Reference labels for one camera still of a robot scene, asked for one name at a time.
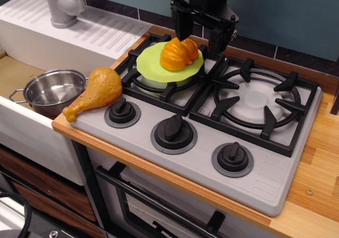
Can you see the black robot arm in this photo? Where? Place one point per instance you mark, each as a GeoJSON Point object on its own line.
{"type": "Point", "coordinates": [214, 15]}

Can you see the grey toy faucet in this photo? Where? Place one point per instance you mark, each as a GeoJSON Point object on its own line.
{"type": "Point", "coordinates": [64, 12]}

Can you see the white toy sink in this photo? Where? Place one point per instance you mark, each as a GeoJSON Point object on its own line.
{"type": "Point", "coordinates": [32, 46]}

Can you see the grey toy stove top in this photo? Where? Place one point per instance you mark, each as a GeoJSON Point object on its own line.
{"type": "Point", "coordinates": [265, 188]}

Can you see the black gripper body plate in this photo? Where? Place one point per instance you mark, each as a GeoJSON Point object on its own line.
{"type": "Point", "coordinates": [209, 13]}

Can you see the small steel pot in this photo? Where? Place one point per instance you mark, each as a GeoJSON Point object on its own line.
{"type": "Point", "coordinates": [50, 92]}

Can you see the black left stove knob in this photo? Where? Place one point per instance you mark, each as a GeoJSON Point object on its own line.
{"type": "Point", "coordinates": [122, 114]}

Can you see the black stove knob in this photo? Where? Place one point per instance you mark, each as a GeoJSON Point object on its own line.
{"type": "Point", "coordinates": [174, 136]}
{"type": "Point", "coordinates": [232, 160]}
{"type": "Point", "coordinates": [122, 114]}

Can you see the black burner grate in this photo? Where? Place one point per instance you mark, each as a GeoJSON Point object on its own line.
{"type": "Point", "coordinates": [262, 106]}
{"type": "Point", "coordinates": [176, 97]}

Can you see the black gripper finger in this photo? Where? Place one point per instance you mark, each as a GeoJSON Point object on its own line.
{"type": "Point", "coordinates": [183, 24]}
{"type": "Point", "coordinates": [218, 41]}

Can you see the light green plate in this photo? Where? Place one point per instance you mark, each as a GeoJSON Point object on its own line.
{"type": "Point", "coordinates": [148, 65]}

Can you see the black right stove knob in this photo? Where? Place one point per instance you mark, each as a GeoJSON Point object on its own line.
{"type": "Point", "coordinates": [232, 160]}

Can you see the black middle stove knob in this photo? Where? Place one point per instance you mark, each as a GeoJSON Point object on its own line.
{"type": "Point", "coordinates": [174, 136]}

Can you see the black left burner grate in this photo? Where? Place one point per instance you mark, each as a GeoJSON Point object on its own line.
{"type": "Point", "coordinates": [176, 97]}

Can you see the wooden drawer fronts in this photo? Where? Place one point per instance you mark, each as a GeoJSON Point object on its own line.
{"type": "Point", "coordinates": [50, 193]}

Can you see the toy chicken drumstick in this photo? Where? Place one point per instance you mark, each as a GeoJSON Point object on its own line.
{"type": "Point", "coordinates": [103, 88]}

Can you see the toy oven door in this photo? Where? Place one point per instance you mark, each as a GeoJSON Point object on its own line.
{"type": "Point", "coordinates": [154, 209]}

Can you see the orange toy pumpkin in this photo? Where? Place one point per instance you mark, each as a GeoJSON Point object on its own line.
{"type": "Point", "coordinates": [176, 55]}

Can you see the black right burner grate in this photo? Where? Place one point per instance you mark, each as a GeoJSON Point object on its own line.
{"type": "Point", "coordinates": [262, 106]}

